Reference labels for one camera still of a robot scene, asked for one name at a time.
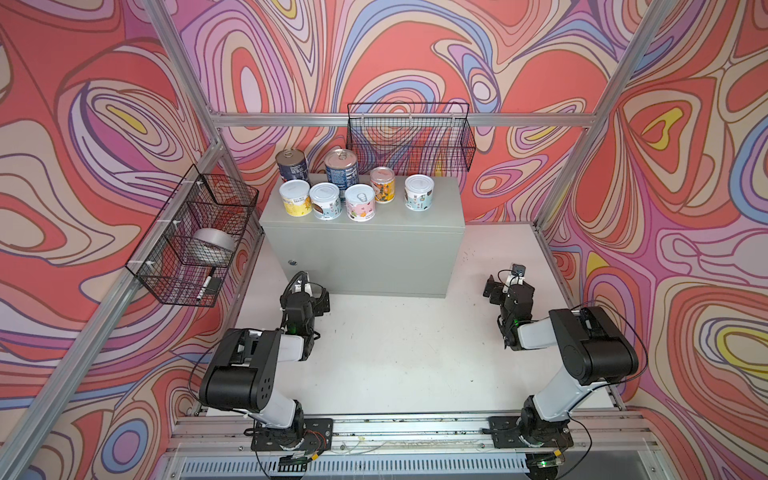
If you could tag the small pink can silver lid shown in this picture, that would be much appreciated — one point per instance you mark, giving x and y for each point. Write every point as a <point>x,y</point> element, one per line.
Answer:
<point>383,180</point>

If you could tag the tall light blue can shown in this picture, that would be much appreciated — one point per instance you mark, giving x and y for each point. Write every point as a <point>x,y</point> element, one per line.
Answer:
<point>341,167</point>

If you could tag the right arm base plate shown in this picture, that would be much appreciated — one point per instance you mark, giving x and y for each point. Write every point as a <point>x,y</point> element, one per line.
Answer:
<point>528,432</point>

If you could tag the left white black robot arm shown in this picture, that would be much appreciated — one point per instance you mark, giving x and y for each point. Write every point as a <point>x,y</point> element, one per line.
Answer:
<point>241,377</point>

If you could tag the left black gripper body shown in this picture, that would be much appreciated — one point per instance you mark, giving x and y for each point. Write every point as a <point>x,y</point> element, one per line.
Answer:
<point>318,305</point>

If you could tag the left black wire basket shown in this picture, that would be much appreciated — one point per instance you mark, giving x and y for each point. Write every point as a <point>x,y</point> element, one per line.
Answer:
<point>201,227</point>

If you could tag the grey tape roll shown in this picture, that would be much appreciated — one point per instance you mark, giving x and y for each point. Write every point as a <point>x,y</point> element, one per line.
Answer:
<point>212,247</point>

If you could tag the small white blue can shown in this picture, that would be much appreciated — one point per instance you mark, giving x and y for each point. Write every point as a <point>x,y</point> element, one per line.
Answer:
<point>419,190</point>

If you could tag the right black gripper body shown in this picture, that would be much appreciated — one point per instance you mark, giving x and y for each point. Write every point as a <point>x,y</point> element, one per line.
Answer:
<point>497,297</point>

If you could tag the back black wire basket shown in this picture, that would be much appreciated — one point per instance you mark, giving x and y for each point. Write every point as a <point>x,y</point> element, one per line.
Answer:
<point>429,138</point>

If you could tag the small yellow can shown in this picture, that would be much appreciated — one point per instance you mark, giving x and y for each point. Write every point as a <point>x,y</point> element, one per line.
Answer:
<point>295,197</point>

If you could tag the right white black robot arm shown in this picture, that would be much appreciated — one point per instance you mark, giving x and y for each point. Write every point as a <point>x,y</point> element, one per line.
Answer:
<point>593,351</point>

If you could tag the black wire basket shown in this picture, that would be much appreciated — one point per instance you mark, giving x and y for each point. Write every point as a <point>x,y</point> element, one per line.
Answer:
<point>429,138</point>
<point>201,227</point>

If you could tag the tall dark blue can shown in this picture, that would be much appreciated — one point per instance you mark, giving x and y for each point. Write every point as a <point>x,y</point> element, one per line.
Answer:
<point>292,165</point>

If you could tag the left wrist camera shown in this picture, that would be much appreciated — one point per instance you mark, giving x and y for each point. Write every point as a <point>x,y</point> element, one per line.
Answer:
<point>302,283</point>

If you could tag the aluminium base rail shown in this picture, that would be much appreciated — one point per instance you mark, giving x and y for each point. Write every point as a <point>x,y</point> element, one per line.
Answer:
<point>607,445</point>

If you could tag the grey metal cabinet box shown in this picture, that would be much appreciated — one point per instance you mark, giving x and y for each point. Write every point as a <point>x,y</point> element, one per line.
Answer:
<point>399,252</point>

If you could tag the small white can pull tab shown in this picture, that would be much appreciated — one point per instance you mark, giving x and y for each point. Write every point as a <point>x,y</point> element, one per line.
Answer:
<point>360,202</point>

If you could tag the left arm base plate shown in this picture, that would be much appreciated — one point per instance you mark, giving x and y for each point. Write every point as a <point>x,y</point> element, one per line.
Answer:
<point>313,435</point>

